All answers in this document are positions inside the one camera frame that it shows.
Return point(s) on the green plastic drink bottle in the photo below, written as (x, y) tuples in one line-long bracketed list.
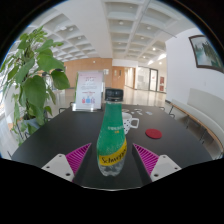
[(111, 136)]

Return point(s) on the potted green leafy plant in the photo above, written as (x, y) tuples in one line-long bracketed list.
[(33, 90)]

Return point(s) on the recessed ceiling lights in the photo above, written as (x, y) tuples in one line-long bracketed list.
[(121, 22)]

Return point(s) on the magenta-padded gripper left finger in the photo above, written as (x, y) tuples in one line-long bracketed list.
[(60, 165)]

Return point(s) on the framed landscape picture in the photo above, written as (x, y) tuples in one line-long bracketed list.
[(206, 53)]

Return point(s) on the long white wall bench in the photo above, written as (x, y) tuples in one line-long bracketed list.
[(203, 111)]

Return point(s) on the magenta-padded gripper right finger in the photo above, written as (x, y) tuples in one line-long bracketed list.
[(163, 166)]

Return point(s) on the flat round red coaster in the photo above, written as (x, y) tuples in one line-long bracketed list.
[(153, 133)]

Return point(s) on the clear acrylic sign stand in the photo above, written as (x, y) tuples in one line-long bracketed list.
[(88, 90)]

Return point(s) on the white polka dot mug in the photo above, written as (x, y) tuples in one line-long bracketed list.
[(127, 123)]

